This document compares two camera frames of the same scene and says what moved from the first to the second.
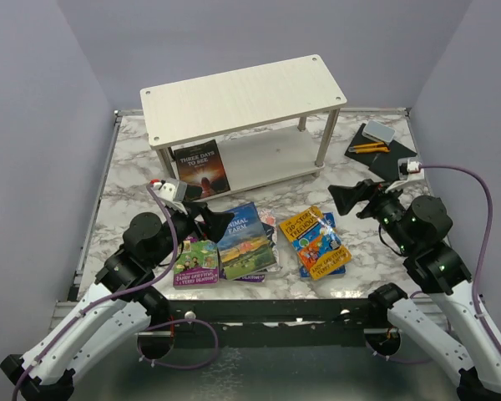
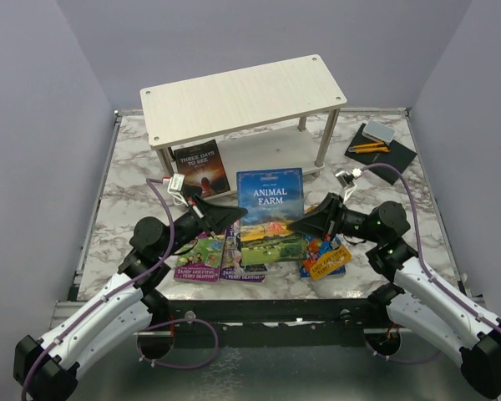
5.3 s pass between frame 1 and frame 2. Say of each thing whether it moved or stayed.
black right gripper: moved
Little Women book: moved
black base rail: stayed
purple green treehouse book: stayed
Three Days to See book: stayed
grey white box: stayed
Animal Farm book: moved
